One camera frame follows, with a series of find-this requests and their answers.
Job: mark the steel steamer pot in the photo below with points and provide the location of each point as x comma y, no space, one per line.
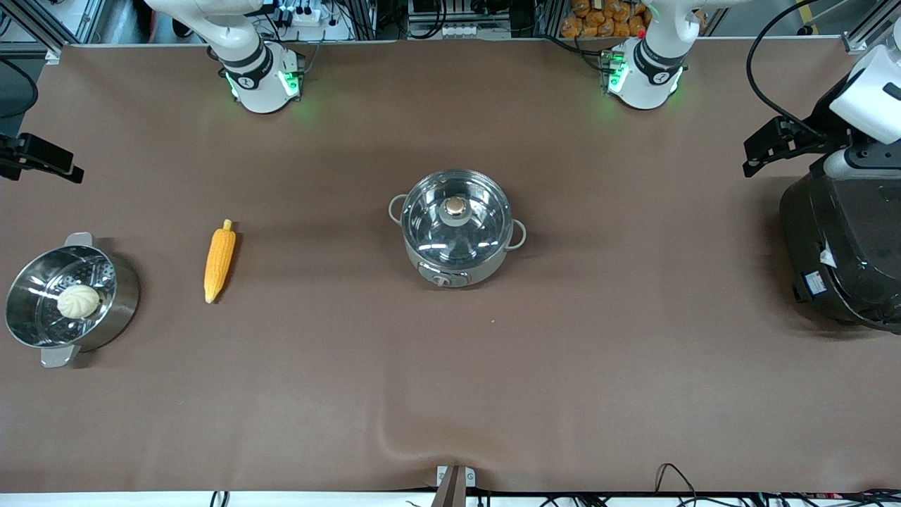
42,317

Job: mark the black rice cooker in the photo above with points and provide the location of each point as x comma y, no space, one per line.
845,246

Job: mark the glass pot lid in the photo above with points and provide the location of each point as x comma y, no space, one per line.
456,211

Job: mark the white power strip with plugs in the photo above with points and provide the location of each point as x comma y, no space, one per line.
306,14

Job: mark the aluminium frame rail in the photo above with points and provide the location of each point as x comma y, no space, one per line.
869,28
42,21

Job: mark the brown table mat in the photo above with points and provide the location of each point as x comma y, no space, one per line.
450,394

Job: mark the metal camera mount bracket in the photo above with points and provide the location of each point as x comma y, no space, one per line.
455,482

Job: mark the black electronics box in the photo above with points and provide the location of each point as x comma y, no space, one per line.
457,7

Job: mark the bag of orange buns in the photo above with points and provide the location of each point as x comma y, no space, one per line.
605,17

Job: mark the white steamed bun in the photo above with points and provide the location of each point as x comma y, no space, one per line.
78,301

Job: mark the yellow corn cob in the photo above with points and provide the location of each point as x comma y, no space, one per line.
219,260

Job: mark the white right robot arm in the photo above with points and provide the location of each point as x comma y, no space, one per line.
257,77

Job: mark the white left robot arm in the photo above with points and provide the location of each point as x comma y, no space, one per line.
644,77

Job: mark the grey electric cooking pot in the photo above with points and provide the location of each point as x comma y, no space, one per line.
450,274

